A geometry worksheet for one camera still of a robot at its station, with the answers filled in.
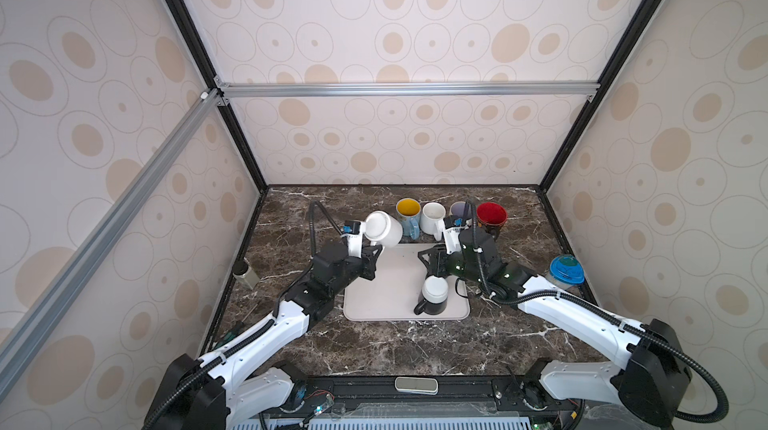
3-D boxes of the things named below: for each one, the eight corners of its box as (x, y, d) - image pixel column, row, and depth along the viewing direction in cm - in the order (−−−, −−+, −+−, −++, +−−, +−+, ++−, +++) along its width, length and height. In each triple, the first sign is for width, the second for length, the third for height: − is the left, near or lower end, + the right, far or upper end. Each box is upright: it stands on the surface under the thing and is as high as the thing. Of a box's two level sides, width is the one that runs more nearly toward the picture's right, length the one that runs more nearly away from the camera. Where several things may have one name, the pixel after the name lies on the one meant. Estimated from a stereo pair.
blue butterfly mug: (397, 244, 105) (397, 225, 96) (396, 218, 112) (397, 198, 103) (420, 244, 105) (423, 225, 96) (418, 218, 112) (420, 198, 103)
